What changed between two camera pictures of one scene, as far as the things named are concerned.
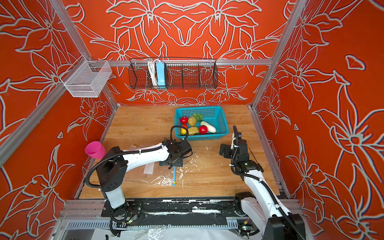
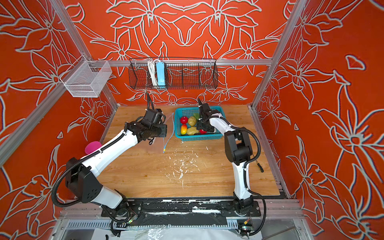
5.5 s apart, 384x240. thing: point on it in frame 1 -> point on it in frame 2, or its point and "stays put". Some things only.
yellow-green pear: [192, 121] stays put
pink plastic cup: [95, 150] stays put
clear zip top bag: [153, 174] -> [170, 127]
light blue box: [161, 75] stays put
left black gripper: [179, 163] -> [164, 130]
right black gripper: [223, 147] -> [199, 126]
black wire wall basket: [180, 73] stays put
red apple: [184, 120] stays put
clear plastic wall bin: [86, 78] stays put
